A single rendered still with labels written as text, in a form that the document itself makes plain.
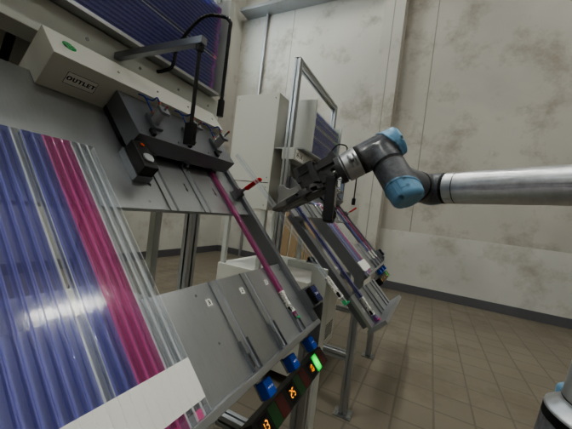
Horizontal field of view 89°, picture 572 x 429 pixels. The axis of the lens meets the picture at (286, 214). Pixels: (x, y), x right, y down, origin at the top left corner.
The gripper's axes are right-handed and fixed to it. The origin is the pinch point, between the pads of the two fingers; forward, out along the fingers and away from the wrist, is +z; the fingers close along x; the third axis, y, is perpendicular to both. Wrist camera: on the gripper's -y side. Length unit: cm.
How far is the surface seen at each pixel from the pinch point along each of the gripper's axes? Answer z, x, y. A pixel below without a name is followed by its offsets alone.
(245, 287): 11.4, 11.4, -15.7
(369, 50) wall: -137, -384, 273
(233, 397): 9.2, 31.4, -31.2
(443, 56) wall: -213, -372, 194
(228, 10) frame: -10, -6, 73
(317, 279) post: 6.0, -31.5, -21.0
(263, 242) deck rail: 11.0, -9.0, -4.2
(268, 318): 9.7, 9.6, -24.2
